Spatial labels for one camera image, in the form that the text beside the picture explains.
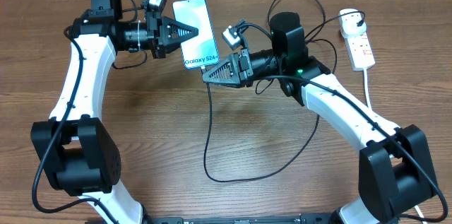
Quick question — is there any white power strip cord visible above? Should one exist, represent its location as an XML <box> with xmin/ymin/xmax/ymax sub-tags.
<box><xmin>362</xmin><ymin>68</ymin><xmax>428</xmax><ymax>224</ymax></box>

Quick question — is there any white power strip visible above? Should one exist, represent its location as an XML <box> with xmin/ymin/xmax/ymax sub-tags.
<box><xmin>345</xmin><ymin>33</ymin><xmax>375</xmax><ymax>71</ymax></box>

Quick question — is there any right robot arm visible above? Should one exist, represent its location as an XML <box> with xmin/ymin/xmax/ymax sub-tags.
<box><xmin>203</xmin><ymin>12</ymin><xmax>442</xmax><ymax>223</ymax></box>

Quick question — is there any black USB charging cable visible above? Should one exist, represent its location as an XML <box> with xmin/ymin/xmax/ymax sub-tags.
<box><xmin>200</xmin><ymin>0</ymin><xmax>366</xmax><ymax>184</ymax></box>

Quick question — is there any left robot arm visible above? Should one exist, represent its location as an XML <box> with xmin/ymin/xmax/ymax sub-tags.
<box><xmin>30</xmin><ymin>0</ymin><xmax>198</xmax><ymax>223</ymax></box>

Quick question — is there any blue Galaxy smartphone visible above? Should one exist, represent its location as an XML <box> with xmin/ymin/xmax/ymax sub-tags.
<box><xmin>172</xmin><ymin>0</ymin><xmax>220</xmax><ymax>69</ymax></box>

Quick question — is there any white USB wall charger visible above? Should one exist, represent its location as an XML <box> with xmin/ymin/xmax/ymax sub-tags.
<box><xmin>339</xmin><ymin>8</ymin><xmax>367</xmax><ymax>39</ymax></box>

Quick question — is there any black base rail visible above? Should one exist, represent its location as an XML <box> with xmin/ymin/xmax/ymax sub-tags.
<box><xmin>141</xmin><ymin>213</ymin><xmax>336</xmax><ymax>224</ymax></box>

